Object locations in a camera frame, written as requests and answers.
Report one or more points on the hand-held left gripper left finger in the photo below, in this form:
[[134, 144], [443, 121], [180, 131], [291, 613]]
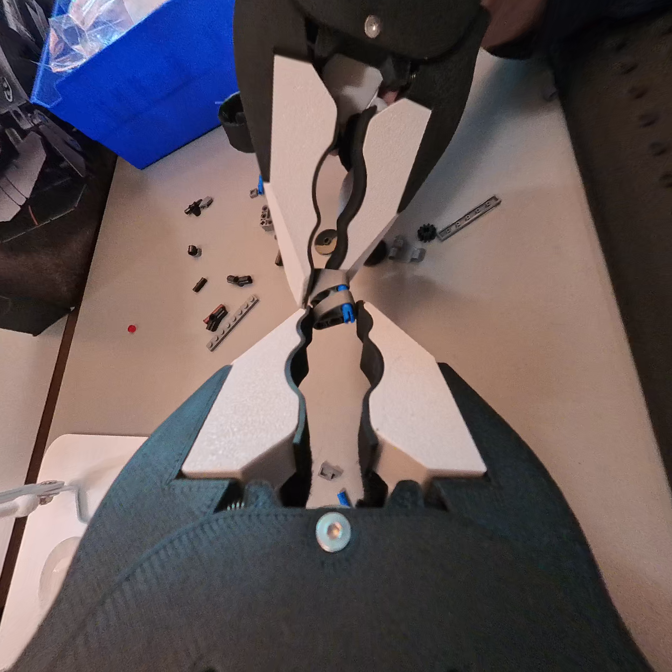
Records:
[[241, 420]]

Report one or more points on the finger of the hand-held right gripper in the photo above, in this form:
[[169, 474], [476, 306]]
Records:
[[393, 157], [299, 120]]

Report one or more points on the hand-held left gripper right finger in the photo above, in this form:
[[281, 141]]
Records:
[[425, 420]]

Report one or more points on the grey bent lego beam assembly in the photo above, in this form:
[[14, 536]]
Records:
[[330, 304]]

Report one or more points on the partly built lego model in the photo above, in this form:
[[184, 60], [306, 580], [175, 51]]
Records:
[[233, 123]]

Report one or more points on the black lego gear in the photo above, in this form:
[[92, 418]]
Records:
[[426, 232]]

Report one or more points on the long grey lego plate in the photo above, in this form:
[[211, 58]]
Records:
[[470, 218], [239, 320]]

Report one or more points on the grey holed lego beam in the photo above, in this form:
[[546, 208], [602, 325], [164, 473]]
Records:
[[265, 215]]

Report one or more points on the bronze lego disc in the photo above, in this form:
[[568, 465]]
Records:
[[328, 241]]

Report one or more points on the black red lego piece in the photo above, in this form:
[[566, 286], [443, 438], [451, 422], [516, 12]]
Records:
[[215, 316]]

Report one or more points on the long blue lego pin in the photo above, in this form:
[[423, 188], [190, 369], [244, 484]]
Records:
[[344, 497]]

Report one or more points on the black grey lego connector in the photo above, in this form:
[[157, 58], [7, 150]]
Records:
[[198, 206]]

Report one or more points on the short black lego pin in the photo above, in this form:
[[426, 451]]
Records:
[[199, 284]]

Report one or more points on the person's right hand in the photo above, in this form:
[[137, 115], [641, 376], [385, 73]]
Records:
[[512, 26]]

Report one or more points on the blue storage bin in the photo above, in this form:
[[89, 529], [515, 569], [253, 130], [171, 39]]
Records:
[[147, 94]]

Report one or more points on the white book stand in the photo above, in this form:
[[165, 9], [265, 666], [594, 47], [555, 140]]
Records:
[[63, 462]]

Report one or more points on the clear plastic bags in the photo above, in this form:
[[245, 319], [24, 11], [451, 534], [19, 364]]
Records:
[[99, 31]]

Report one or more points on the grey lego bracket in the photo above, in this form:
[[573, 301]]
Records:
[[405, 251]]

